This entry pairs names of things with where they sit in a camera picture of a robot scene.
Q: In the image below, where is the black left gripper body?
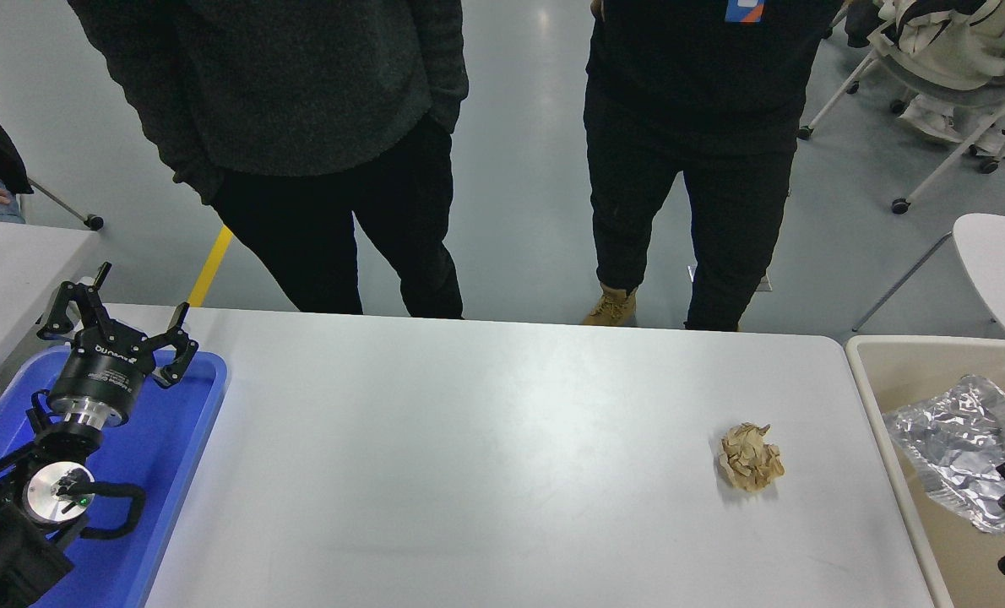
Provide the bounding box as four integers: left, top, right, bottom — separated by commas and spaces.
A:
48, 328, 160, 413

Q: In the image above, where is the silver foil tray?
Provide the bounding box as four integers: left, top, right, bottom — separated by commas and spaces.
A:
883, 375, 1005, 535

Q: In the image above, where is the tan paper ball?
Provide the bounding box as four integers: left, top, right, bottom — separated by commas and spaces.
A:
716, 422, 786, 494

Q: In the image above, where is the yellow floor tape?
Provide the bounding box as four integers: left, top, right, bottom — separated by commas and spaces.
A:
187, 225, 235, 308

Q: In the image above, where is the grey leg wheeled chair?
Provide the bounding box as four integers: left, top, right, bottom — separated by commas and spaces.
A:
0, 89, 105, 231

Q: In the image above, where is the white side table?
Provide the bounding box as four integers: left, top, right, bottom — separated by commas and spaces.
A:
0, 217, 101, 398

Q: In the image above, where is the blue plastic tray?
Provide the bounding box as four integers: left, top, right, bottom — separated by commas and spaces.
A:
0, 346, 229, 608

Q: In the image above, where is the large pale plastic bin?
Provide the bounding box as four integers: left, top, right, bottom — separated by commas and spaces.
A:
845, 335, 1005, 608

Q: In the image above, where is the white round table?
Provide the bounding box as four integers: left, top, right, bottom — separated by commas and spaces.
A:
851, 213, 1005, 347

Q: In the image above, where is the white frame wheeled chair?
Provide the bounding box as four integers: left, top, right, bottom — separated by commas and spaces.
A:
796, 0, 1005, 214

